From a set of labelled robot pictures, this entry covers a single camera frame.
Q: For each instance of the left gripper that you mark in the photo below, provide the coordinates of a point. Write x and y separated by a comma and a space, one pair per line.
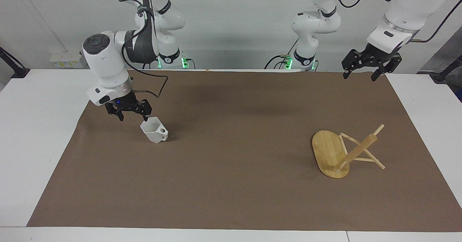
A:
379, 52

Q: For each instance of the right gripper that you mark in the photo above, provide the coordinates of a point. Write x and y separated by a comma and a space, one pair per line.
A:
124, 100

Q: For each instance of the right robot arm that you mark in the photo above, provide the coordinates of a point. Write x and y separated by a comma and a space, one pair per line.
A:
106, 60

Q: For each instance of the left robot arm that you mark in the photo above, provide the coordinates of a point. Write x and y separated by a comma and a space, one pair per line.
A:
395, 14

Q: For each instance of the white faceted cup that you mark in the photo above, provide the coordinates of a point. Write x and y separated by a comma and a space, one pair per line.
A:
153, 130

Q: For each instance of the wooden cup rack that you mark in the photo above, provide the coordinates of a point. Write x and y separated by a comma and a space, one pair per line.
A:
330, 153

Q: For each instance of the black stand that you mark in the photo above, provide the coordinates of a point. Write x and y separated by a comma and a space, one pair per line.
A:
16, 68
445, 72

